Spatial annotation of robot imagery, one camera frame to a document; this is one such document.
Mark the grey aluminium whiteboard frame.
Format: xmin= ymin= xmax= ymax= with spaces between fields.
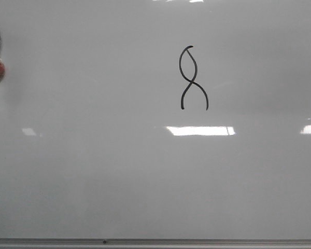
xmin=0 ymin=238 xmax=311 ymax=248

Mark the white glossy whiteboard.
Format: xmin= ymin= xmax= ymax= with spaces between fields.
xmin=0 ymin=1 xmax=311 ymax=239

